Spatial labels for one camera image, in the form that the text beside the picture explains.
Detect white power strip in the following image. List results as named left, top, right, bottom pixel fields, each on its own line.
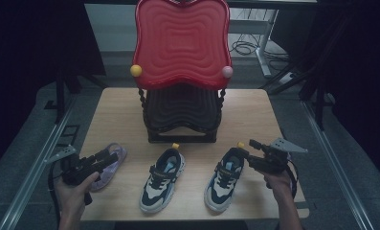
left=278, top=71, right=298, bottom=85

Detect white metal desk frame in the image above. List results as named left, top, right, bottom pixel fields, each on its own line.
left=227, top=8, right=279, bottom=79

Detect aluminium floor rail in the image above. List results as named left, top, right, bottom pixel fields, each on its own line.
left=301, top=100, right=375, bottom=230
left=0, top=95, right=80, bottom=230

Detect black and white sneaker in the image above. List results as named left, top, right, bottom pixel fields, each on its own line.
left=204, top=141, right=247, bottom=214
left=139, top=142, right=186, bottom=215

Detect red and black shoe rack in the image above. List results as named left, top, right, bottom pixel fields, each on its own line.
left=129, top=0, right=235, bottom=144

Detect black metal stand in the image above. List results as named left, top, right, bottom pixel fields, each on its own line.
left=44, top=68, right=109, bottom=125

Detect black tripod stand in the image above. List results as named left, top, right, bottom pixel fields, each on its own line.
left=259, top=57, right=337, bottom=131

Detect coiled black floor cables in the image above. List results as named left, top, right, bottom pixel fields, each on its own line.
left=229, top=32, right=291, bottom=65

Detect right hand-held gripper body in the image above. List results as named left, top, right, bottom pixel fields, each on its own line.
left=248, top=137, right=308, bottom=175

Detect left hand-held gripper black cable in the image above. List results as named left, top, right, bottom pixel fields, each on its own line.
left=47, top=161, right=62, bottom=230

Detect purple star sandal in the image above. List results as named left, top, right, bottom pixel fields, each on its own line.
left=90, top=142, right=128, bottom=193

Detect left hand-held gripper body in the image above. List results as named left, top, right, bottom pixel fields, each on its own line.
left=43, top=145, right=100, bottom=187

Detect right hand-held gripper black cable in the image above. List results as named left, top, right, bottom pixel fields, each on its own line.
left=286, top=159, right=300, bottom=199

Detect dark curtain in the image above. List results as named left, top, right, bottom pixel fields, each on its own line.
left=270, top=0, right=380, bottom=186
left=0, top=0, right=107, bottom=167

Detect person's right hand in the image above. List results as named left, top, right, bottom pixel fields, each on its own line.
left=260, top=169, right=294, bottom=199

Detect hand-held gripper black cable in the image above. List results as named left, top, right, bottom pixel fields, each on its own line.
left=47, top=161, right=62, bottom=230
left=286, top=159, right=300, bottom=199

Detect person's left hand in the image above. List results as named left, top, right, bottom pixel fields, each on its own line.
left=54, top=172, right=101, bottom=215

